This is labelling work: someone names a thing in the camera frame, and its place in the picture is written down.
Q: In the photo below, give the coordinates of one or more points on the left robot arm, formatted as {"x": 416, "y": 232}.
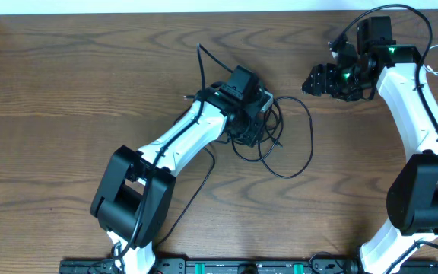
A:
{"x": 134, "y": 195}

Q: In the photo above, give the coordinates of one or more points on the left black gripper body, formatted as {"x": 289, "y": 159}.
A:
{"x": 249, "y": 129}

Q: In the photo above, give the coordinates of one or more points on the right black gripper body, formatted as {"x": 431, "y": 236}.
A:
{"x": 348, "y": 85}

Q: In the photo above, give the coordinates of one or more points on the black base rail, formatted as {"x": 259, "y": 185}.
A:
{"x": 181, "y": 266}

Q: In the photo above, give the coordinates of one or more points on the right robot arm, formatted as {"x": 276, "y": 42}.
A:
{"x": 377, "y": 66}

